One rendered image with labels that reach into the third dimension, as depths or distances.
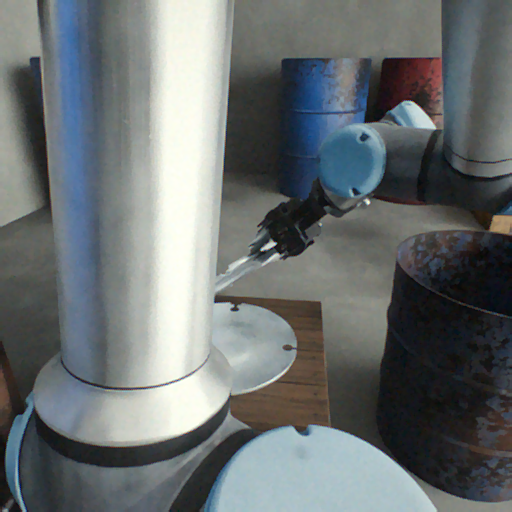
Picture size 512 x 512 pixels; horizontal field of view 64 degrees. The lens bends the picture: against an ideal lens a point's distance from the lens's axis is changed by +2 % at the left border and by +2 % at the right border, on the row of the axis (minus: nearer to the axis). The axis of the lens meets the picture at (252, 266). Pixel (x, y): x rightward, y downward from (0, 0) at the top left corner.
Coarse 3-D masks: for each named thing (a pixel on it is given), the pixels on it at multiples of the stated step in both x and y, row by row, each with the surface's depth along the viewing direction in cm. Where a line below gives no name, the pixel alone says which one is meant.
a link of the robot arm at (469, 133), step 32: (448, 0) 23; (480, 0) 21; (448, 32) 25; (480, 32) 23; (448, 64) 27; (480, 64) 25; (448, 96) 30; (480, 96) 27; (448, 128) 33; (480, 128) 30; (448, 160) 37; (480, 160) 33; (448, 192) 40; (480, 192) 37
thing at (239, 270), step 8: (264, 248) 73; (248, 256) 71; (256, 256) 75; (232, 264) 71; (240, 264) 71; (248, 264) 79; (256, 264) 86; (232, 272) 76; (240, 272) 89; (248, 272) 94; (216, 280) 73; (224, 280) 85; (232, 280) 91; (240, 280) 98; (216, 288) 89; (224, 288) 94
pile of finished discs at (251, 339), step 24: (216, 312) 92; (240, 312) 92; (264, 312) 92; (216, 336) 83; (240, 336) 83; (264, 336) 84; (288, 336) 84; (240, 360) 77; (264, 360) 77; (288, 360) 77; (240, 384) 71; (264, 384) 71
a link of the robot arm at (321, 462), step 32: (224, 448) 22; (256, 448) 21; (288, 448) 21; (320, 448) 21; (352, 448) 21; (192, 480) 21; (224, 480) 19; (256, 480) 19; (288, 480) 19; (320, 480) 20; (352, 480) 20; (384, 480) 20
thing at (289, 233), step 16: (320, 192) 58; (288, 208) 62; (304, 208) 61; (320, 208) 57; (336, 208) 58; (272, 224) 63; (288, 224) 62; (304, 224) 62; (320, 224) 66; (288, 240) 62; (304, 240) 61; (288, 256) 63
